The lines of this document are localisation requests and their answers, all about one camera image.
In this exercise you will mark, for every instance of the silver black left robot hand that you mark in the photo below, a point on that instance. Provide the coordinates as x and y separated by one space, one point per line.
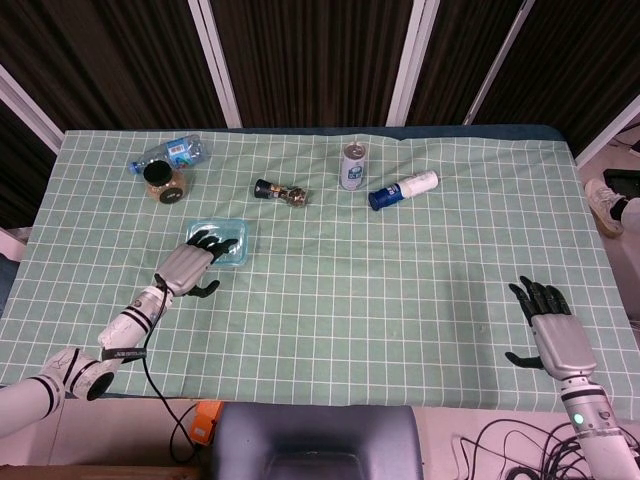
185 265

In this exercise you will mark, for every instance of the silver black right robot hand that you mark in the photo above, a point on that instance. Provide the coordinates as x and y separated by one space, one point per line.
562 340

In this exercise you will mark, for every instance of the translucent blue square lid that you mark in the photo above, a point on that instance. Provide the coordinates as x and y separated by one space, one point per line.
235 240

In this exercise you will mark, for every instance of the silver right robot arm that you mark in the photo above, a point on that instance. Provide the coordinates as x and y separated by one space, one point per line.
595 430

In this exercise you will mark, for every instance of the round spice jar black lid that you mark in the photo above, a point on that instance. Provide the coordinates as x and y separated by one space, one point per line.
172 192

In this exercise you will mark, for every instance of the clear plastic water bottle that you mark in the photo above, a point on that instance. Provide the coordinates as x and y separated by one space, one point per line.
185 152

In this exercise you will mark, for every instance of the glass pepper grinder black cap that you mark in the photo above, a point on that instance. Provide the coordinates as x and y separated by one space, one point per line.
295 196

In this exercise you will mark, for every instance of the white sneaker shoe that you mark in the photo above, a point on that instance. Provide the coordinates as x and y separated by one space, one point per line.
602 202

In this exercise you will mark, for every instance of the orange device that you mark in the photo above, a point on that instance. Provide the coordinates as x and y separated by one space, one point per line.
205 422

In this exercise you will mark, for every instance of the green white checked tablecloth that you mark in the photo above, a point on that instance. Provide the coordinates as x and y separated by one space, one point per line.
350 300

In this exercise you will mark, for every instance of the tall white blue drink can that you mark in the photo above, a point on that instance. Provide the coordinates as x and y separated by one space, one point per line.
353 172

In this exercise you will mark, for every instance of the white bottle with blue cap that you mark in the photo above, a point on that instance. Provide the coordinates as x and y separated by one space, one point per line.
400 190

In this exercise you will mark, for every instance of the white screen frame post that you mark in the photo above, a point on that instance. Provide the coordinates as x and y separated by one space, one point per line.
408 65
607 134
213 65
30 114
494 65

